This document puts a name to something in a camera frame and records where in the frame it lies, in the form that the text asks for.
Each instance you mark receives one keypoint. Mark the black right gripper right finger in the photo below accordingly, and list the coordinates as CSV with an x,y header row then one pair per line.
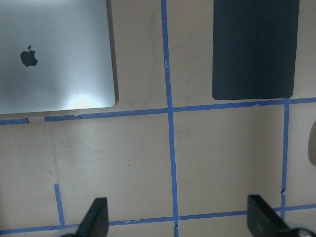
x,y
262,221

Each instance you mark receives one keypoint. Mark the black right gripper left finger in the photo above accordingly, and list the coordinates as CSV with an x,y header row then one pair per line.
x,y
96,221

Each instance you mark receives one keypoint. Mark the white computer mouse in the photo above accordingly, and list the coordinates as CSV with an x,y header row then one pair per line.
x,y
312,145

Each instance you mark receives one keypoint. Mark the black mousepad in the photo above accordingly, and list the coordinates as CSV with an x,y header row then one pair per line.
x,y
254,49

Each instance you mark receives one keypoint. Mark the silver Apple laptop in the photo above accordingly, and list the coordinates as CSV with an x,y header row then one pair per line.
x,y
56,55

